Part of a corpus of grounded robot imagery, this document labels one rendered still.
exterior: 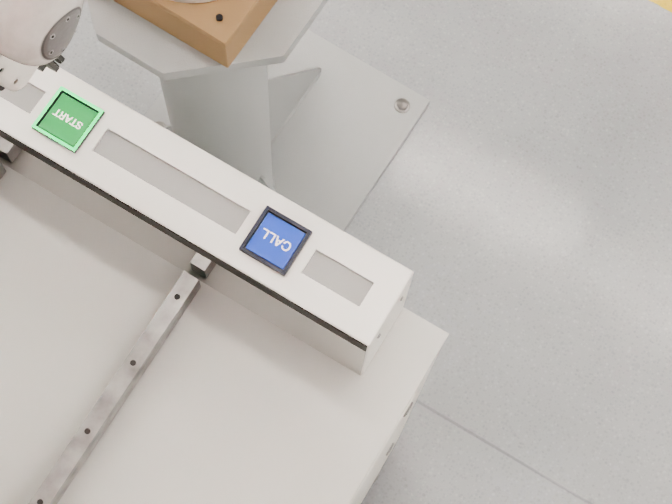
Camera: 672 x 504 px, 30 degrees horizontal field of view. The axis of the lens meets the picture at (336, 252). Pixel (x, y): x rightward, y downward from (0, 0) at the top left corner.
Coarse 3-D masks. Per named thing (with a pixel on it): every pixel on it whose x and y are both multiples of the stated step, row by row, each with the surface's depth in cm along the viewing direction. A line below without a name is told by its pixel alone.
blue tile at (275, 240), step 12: (264, 228) 130; (276, 228) 131; (288, 228) 131; (252, 240) 130; (264, 240) 130; (276, 240) 130; (288, 240) 130; (300, 240) 130; (264, 252) 130; (276, 252) 130; (288, 252) 130; (276, 264) 129
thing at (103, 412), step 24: (192, 288) 140; (168, 312) 139; (144, 336) 138; (144, 360) 138; (120, 384) 137; (96, 408) 136; (96, 432) 135; (72, 456) 134; (48, 480) 133; (72, 480) 136
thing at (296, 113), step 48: (96, 0) 154; (288, 0) 155; (144, 48) 152; (192, 48) 153; (288, 48) 153; (336, 48) 242; (192, 96) 176; (240, 96) 178; (288, 96) 229; (336, 96) 239; (384, 96) 240; (240, 144) 194; (288, 144) 236; (336, 144) 236; (384, 144) 237; (288, 192) 233; (336, 192) 233
